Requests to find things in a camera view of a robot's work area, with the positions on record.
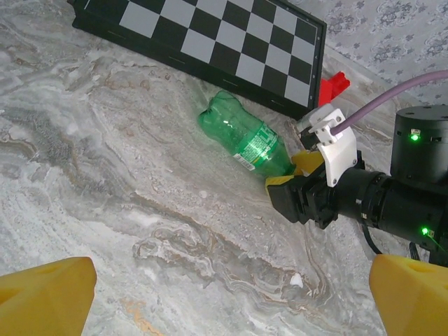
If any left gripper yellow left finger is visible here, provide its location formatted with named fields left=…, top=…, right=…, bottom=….
left=0, top=256, right=98, bottom=336

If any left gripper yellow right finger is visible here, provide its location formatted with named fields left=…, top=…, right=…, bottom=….
left=369, top=254, right=448, bottom=336

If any green bottle barcode label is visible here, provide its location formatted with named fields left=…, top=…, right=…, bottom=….
left=197, top=89, right=298, bottom=176

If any red plastic block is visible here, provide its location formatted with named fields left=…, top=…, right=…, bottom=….
left=318, top=71, right=351, bottom=106

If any black grey chessboard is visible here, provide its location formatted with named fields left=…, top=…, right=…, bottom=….
left=71, top=0, right=328, bottom=120

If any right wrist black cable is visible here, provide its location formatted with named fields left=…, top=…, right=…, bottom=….
left=362, top=223, right=384, bottom=256

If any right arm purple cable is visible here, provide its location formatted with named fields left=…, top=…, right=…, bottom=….
left=330, top=69, right=448, bottom=137

